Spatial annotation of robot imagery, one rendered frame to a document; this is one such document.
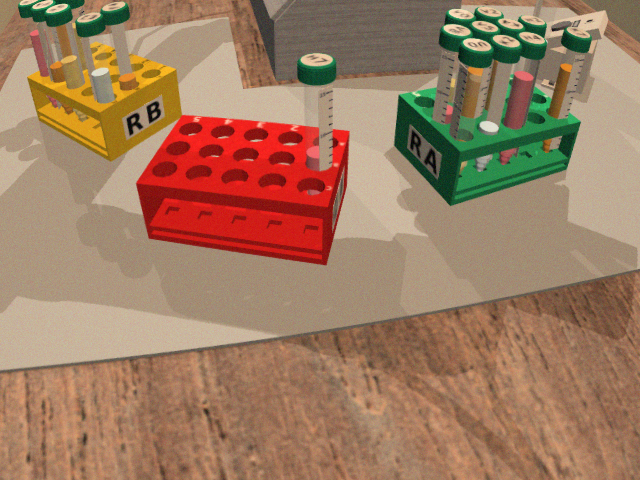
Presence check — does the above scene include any green test tube rack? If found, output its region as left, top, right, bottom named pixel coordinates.
left=394, top=87, right=581, bottom=206

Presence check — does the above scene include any yellow test tube rack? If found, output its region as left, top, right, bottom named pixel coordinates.
left=27, top=45, right=182, bottom=162

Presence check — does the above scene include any red test tube rack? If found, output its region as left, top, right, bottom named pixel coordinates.
left=136, top=115, right=349, bottom=265

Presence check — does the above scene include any beige bench mat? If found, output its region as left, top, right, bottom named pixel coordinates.
left=0, top=17, right=640, bottom=373

